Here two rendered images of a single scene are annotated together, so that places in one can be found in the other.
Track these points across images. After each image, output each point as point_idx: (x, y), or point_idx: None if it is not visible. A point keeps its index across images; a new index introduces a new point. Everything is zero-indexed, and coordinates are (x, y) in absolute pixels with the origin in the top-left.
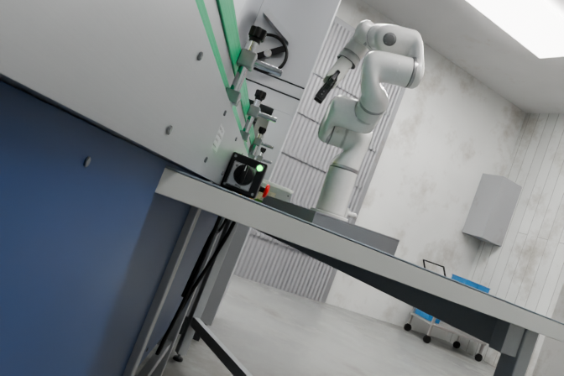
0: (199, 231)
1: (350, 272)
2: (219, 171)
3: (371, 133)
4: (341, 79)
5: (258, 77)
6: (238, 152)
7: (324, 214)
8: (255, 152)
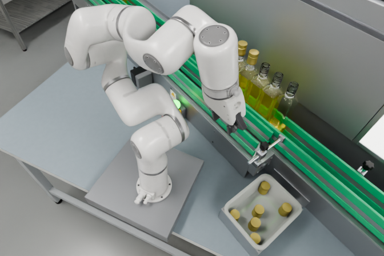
0: None
1: None
2: (134, 61)
3: (131, 137)
4: (207, 100)
5: None
6: (158, 76)
7: (130, 137)
8: (256, 160)
